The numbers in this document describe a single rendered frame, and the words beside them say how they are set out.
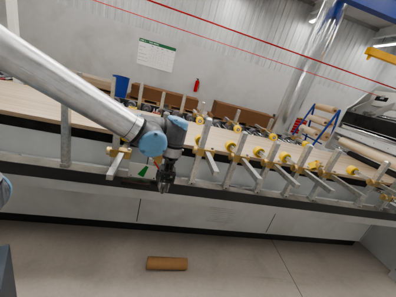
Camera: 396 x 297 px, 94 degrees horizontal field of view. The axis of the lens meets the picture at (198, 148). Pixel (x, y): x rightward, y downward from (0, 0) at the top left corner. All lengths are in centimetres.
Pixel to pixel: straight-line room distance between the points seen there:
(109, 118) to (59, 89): 13
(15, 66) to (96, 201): 127
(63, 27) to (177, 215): 844
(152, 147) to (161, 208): 113
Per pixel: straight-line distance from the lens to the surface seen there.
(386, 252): 318
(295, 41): 959
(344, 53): 1085
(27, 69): 58
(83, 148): 149
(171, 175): 82
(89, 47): 892
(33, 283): 169
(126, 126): 57
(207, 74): 831
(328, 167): 169
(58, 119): 146
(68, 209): 182
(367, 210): 224
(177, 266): 164
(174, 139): 76
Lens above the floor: 137
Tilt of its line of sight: 21 degrees down
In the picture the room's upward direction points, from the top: 16 degrees clockwise
